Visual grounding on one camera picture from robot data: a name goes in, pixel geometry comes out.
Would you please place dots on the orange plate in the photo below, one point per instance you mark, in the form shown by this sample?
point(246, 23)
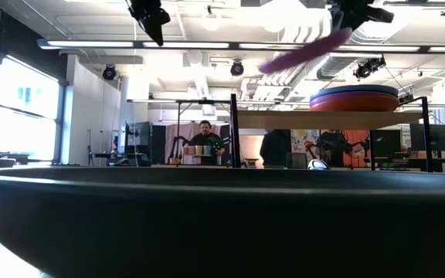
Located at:
point(354, 105)

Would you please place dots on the teal cup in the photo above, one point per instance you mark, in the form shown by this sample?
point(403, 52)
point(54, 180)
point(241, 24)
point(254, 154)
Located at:
point(207, 150)

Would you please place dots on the orange panel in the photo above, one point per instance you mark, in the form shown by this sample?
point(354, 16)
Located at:
point(361, 135)

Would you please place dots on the pink cup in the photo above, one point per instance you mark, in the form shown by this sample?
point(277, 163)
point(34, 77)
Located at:
point(191, 150)

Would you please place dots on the orange cup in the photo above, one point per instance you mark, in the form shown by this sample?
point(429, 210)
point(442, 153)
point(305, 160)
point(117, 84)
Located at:
point(184, 150)

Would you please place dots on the colourful poster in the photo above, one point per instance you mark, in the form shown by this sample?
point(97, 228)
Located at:
point(303, 139)

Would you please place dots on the black computer monitor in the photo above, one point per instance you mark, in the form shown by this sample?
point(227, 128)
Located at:
point(384, 143)
point(429, 137)
point(139, 135)

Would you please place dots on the purple plate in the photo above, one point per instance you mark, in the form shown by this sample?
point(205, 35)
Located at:
point(346, 94)
point(303, 52)

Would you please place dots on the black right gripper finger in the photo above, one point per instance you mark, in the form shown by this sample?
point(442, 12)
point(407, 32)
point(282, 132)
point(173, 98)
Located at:
point(340, 21)

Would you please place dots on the yellow cup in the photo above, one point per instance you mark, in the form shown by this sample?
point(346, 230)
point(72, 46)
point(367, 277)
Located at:
point(199, 150)

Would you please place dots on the long ceiling light bar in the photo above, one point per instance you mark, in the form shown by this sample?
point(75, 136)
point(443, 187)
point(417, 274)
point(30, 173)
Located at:
point(91, 44)

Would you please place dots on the black metal frame stand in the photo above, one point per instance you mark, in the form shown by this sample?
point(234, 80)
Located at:
point(191, 102)

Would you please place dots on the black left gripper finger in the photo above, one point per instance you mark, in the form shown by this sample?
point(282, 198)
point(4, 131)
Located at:
point(157, 31)

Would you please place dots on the person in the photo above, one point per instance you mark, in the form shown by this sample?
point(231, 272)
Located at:
point(332, 148)
point(207, 140)
point(276, 148)

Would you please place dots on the wooden shelf with black frame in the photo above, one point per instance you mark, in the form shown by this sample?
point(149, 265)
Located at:
point(323, 119)

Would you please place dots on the grey office chair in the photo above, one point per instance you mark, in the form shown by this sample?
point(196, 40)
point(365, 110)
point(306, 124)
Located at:
point(299, 160)

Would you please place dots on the black and white ball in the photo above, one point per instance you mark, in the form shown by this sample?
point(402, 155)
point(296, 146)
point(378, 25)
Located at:
point(317, 165)

